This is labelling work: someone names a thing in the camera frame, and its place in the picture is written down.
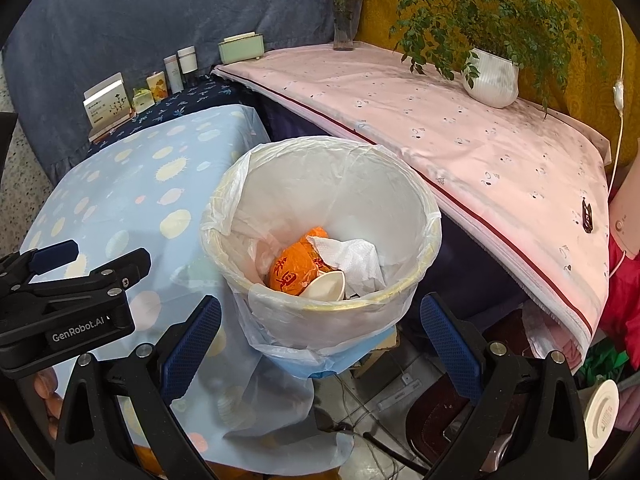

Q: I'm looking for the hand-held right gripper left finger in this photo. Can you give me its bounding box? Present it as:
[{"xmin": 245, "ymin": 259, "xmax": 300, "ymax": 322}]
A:
[{"xmin": 52, "ymin": 295, "xmax": 223, "ymax": 480}]

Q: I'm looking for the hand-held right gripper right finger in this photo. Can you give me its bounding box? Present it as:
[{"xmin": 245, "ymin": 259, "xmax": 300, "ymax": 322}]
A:
[{"xmin": 419, "ymin": 292, "xmax": 596, "ymax": 480}]

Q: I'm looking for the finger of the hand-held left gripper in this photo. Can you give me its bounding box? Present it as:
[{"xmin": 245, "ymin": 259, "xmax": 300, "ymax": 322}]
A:
[
  {"xmin": 20, "ymin": 247, "xmax": 152, "ymax": 298},
  {"xmin": 0, "ymin": 240, "xmax": 81, "ymax": 287}
]

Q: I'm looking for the plastic trash bin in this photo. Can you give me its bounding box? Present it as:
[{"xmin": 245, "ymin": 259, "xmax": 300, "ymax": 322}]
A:
[{"xmin": 200, "ymin": 136, "xmax": 443, "ymax": 380}]

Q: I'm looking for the orange plastic wrapper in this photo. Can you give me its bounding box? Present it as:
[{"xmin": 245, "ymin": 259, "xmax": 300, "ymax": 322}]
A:
[
  {"xmin": 268, "ymin": 240, "xmax": 326, "ymax": 297},
  {"xmin": 300, "ymin": 226, "xmax": 332, "ymax": 252}
]

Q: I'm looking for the large white tissue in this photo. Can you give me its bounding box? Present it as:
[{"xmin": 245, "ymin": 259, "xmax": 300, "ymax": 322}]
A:
[{"xmin": 310, "ymin": 238, "xmax": 387, "ymax": 299}]

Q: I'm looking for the crushed white paper cup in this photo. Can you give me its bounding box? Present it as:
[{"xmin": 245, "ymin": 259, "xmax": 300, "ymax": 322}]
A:
[{"xmin": 301, "ymin": 270, "xmax": 347, "ymax": 302}]

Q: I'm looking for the white plastic bin liner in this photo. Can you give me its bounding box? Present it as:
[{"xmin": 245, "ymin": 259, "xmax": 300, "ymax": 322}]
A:
[{"xmin": 200, "ymin": 136, "xmax": 443, "ymax": 380}]

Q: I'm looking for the person's left hand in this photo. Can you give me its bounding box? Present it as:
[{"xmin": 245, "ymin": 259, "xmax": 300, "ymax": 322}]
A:
[{"xmin": 31, "ymin": 366, "xmax": 66, "ymax": 441}]

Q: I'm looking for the white power strip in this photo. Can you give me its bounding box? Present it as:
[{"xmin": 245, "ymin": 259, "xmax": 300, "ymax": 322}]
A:
[{"xmin": 375, "ymin": 374, "xmax": 427, "ymax": 412}]

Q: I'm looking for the dark red stool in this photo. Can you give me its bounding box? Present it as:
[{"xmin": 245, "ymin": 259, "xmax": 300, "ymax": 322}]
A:
[{"xmin": 405, "ymin": 370, "xmax": 502, "ymax": 467}]

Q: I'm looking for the light blue dotted tablecloth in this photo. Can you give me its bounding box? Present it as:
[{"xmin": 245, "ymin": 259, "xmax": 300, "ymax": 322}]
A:
[{"xmin": 20, "ymin": 104, "xmax": 353, "ymax": 480}]

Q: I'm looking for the translucent plastic sheet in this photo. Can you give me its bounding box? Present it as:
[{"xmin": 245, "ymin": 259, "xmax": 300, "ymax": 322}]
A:
[{"xmin": 170, "ymin": 350, "xmax": 357, "ymax": 467}]

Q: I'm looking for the white and pink plastic bag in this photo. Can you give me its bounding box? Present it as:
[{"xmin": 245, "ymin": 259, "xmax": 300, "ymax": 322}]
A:
[{"xmin": 522, "ymin": 305, "xmax": 587, "ymax": 372}]

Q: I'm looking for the flat beige box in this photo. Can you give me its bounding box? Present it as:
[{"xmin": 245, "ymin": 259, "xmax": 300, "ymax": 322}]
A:
[{"xmin": 87, "ymin": 110, "xmax": 137, "ymax": 142}]

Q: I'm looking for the green plastic bag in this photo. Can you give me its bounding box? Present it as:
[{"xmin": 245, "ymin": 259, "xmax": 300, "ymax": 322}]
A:
[{"xmin": 575, "ymin": 344, "xmax": 629, "ymax": 392}]

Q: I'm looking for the beige printed box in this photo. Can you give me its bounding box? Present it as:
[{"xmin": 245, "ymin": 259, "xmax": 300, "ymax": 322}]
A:
[{"xmin": 82, "ymin": 73, "xmax": 134, "ymax": 128}]

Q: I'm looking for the small green carton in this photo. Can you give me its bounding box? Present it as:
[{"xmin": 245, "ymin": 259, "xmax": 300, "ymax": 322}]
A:
[{"xmin": 131, "ymin": 87, "xmax": 155, "ymax": 113}]

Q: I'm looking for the navy floral cloth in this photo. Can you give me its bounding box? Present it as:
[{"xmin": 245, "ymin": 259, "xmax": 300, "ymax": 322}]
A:
[{"xmin": 87, "ymin": 77, "xmax": 251, "ymax": 157}]

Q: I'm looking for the white round lid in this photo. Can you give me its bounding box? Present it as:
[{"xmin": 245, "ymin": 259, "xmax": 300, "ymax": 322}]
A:
[{"xmin": 577, "ymin": 379, "xmax": 622, "ymax": 467}]

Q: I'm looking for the red cloth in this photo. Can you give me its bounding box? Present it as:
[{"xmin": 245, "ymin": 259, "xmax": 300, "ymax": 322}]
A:
[{"xmin": 599, "ymin": 235, "xmax": 640, "ymax": 357}]

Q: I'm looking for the orange printed carton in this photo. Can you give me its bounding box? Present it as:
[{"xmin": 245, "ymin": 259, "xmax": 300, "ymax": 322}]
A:
[{"xmin": 146, "ymin": 71, "xmax": 168, "ymax": 102}]

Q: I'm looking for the white cosmetic tube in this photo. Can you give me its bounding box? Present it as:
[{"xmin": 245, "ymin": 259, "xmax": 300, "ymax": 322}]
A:
[{"xmin": 163, "ymin": 55, "xmax": 184, "ymax": 94}]

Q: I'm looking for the white jar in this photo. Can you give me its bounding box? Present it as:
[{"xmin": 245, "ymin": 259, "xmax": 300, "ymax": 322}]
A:
[{"xmin": 177, "ymin": 46, "xmax": 199, "ymax": 75}]

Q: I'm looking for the pink printed sheet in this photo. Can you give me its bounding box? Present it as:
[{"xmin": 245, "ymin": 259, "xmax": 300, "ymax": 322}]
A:
[{"xmin": 210, "ymin": 42, "xmax": 615, "ymax": 357}]

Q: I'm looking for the pale green box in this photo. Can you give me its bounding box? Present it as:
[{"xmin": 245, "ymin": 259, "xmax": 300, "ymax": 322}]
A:
[{"xmin": 217, "ymin": 31, "xmax": 265, "ymax": 65}]

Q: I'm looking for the grey-blue blanket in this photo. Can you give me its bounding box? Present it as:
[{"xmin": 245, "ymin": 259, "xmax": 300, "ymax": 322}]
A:
[{"xmin": 2, "ymin": 0, "xmax": 364, "ymax": 192}]

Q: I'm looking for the green plant in white pot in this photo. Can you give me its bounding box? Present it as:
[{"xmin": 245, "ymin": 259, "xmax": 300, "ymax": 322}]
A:
[{"xmin": 392, "ymin": 0, "xmax": 609, "ymax": 117}]

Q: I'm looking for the glass vase with pink flowers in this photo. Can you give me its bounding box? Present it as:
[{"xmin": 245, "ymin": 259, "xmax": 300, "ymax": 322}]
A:
[{"xmin": 317, "ymin": 0, "xmax": 401, "ymax": 52}]

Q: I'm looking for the black floor cable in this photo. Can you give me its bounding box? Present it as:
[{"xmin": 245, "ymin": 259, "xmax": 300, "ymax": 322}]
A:
[{"xmin": 360, "ymin": 430, "xmax": 432, "ymax": 477}]

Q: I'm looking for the white cable with switch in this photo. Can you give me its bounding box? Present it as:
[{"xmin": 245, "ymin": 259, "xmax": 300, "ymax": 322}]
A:
[{"xmin": 605, "ymin": 7, "xmax": 629, "ymax": 202}]

